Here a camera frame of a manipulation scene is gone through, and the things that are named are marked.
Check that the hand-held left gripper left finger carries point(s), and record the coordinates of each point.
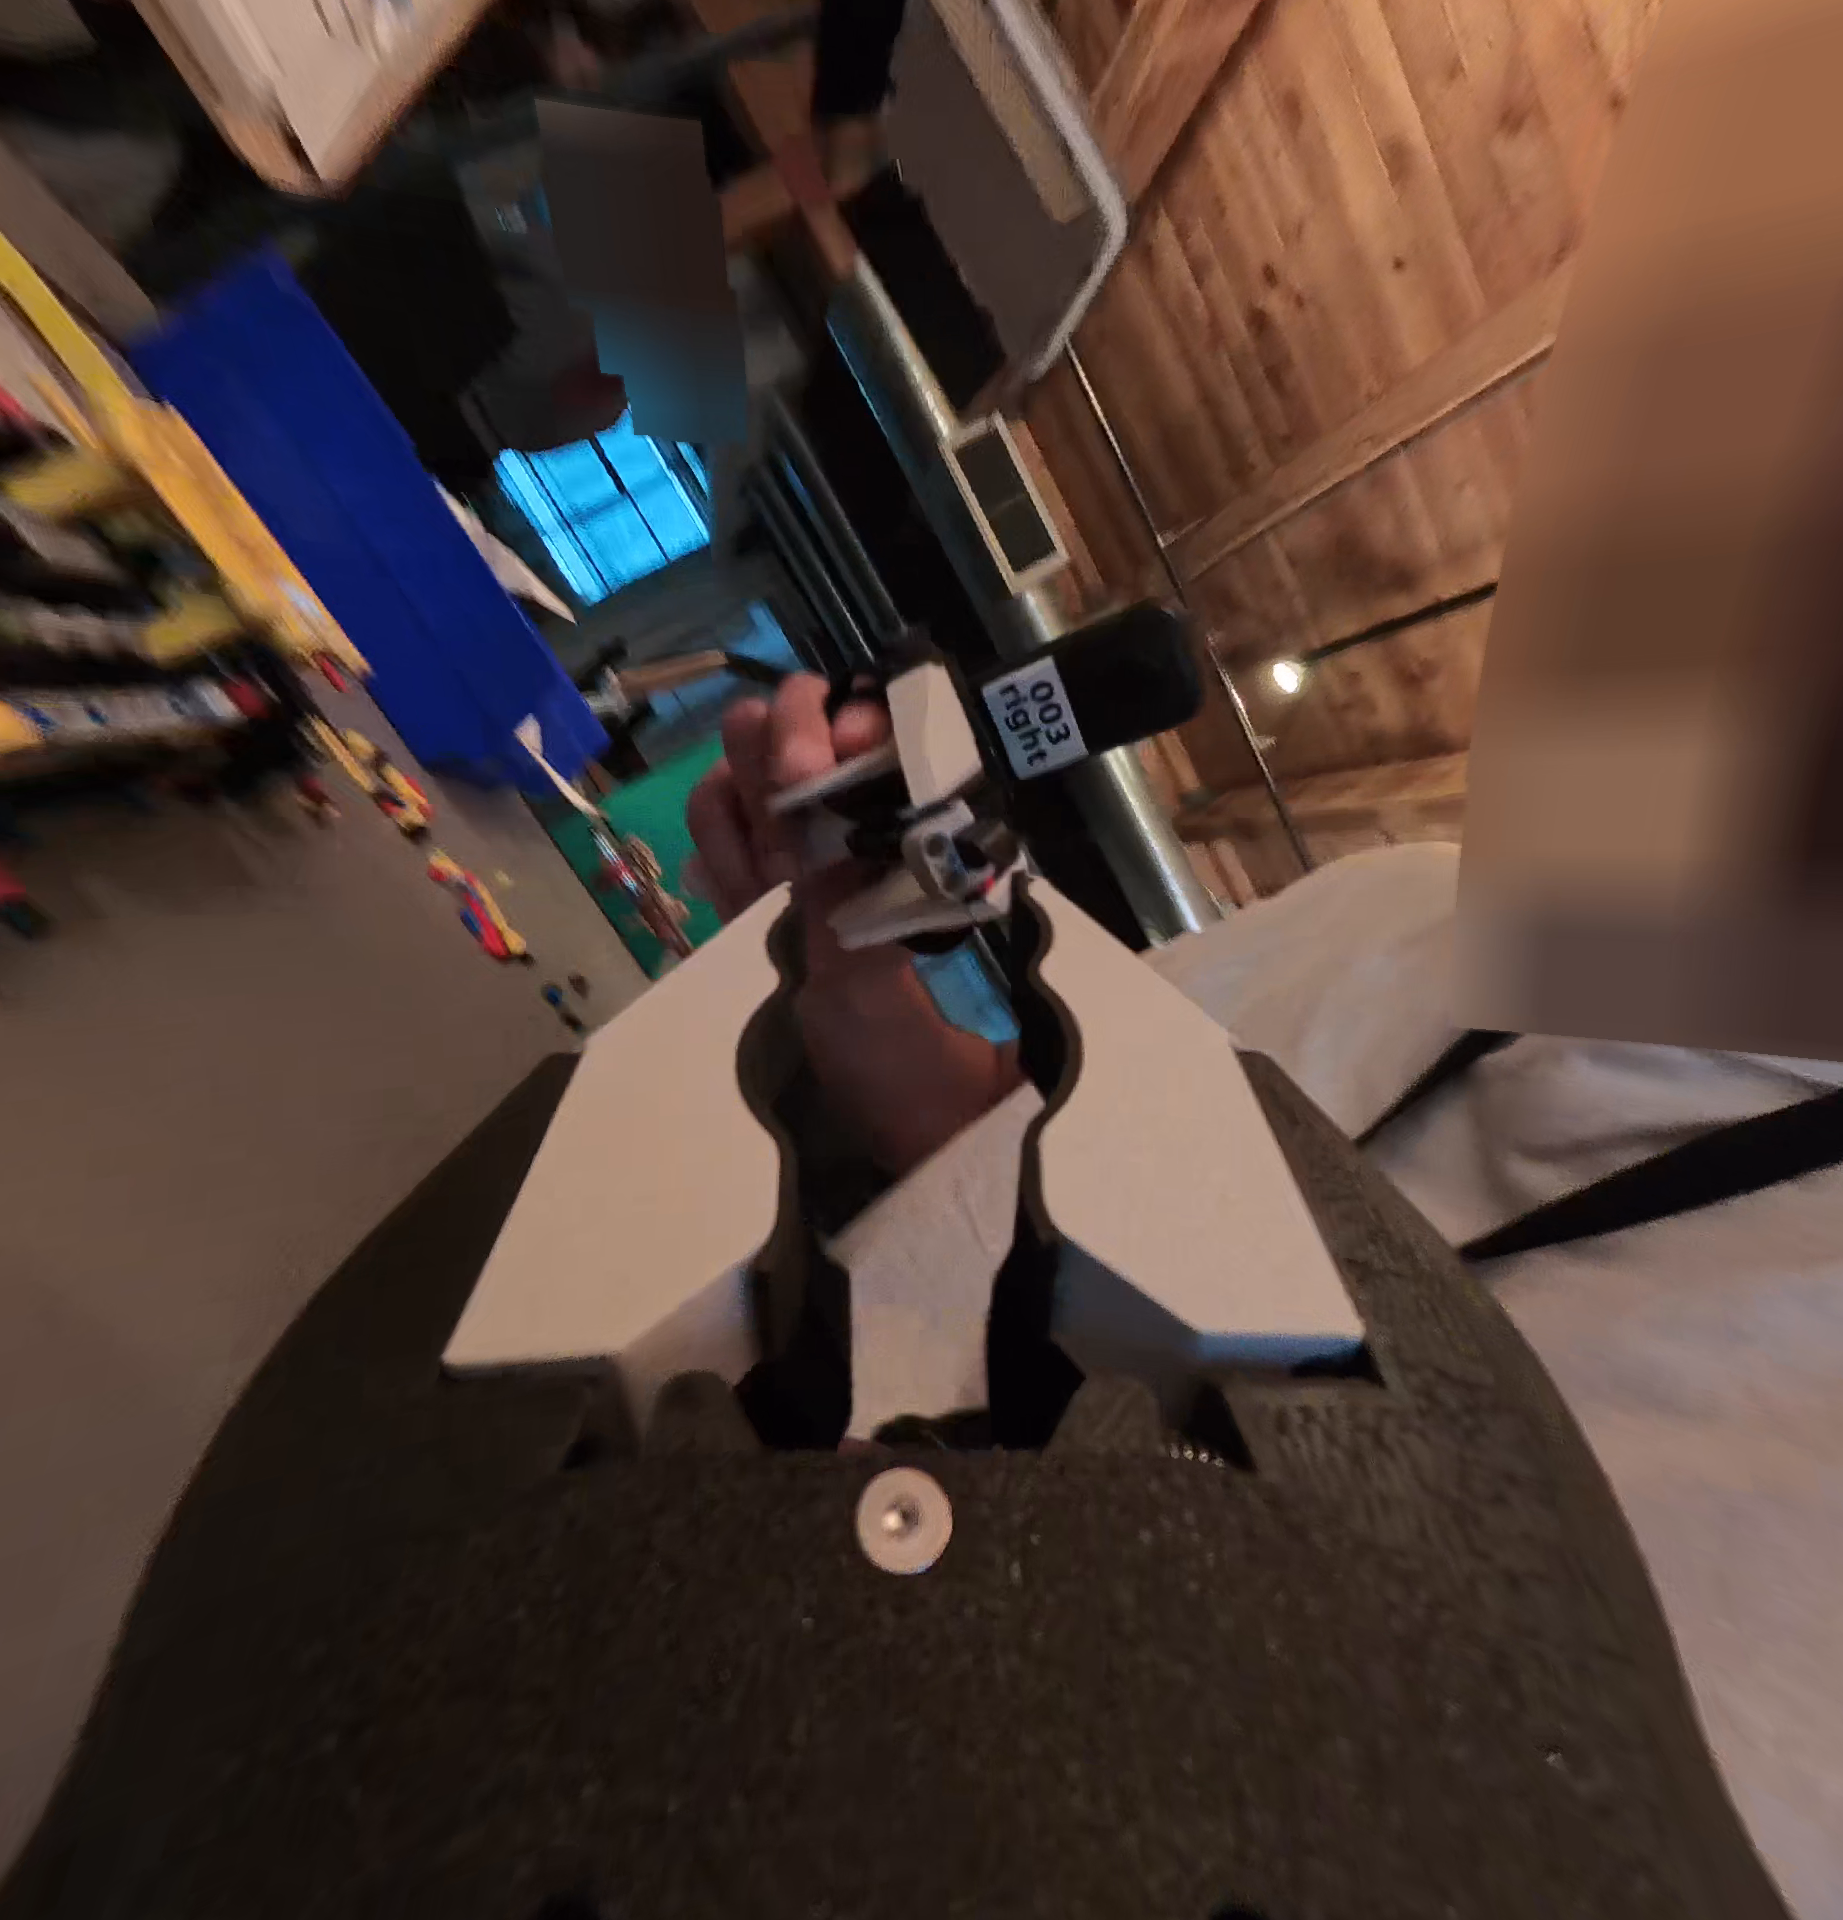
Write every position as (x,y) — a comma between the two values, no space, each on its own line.
(621,1171)

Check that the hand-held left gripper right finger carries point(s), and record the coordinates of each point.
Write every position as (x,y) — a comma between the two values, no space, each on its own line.
(1176,1185)

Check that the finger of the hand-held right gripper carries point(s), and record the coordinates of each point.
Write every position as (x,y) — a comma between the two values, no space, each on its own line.
(922,912)
(932,735)

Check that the grey toy connector piece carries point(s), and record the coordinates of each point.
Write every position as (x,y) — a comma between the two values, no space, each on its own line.
(942,856)

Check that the yellow toy car model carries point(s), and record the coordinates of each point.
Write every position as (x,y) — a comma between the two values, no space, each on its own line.
(111,600)

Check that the person's right hand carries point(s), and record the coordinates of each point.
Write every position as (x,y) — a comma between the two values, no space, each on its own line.
(861,1051)

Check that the white air vent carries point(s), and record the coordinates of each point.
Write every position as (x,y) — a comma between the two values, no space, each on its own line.
(1004,501)

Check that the pile of colourful toy bricks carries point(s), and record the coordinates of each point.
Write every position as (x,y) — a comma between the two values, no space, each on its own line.
(479,908)

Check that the blue lit window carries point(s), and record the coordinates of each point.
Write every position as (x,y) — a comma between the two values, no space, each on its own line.
(606,510)

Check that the grey hanging light panel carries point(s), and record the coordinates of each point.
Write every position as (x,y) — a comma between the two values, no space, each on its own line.
(981,165)

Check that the blue plastic bin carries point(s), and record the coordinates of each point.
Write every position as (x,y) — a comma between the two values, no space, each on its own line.
(381,525)

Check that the person's white shirt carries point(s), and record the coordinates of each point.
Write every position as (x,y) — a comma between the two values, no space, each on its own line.
(1686,1500)

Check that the instruction sheet on wooden stand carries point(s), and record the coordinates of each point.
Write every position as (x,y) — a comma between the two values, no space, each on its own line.
(306,91)

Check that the silver ventilation duct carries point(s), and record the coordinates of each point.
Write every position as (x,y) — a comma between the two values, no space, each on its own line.
(1152,840)

